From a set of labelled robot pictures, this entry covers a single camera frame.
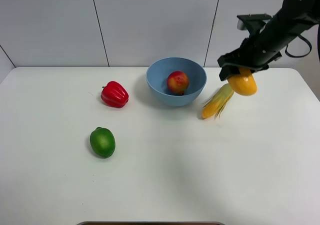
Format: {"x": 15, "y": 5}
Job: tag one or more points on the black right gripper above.
{"x": 255, "y": 52}

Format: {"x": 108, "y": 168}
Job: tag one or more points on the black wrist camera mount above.
{"x": 252, "y": 23}

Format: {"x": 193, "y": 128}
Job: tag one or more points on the corn cob with husk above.
{"x": 217, "y": 102}

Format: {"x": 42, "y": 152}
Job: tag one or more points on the green lime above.
{"x": 102, "y": 142}

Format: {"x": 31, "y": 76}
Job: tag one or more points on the yellow mango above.
{"x": 243, "y": 83}

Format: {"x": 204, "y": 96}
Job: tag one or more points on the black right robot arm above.
{"x": 307, "y": 12}

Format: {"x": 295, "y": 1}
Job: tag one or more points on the red bell pepper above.
{"x": 114, "y": 95}

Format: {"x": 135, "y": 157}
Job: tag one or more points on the red pomegranate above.
{"x": 177, "y": 82}

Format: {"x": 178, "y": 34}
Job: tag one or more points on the blue plastic bowl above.
{"x": 158, "y": 72}

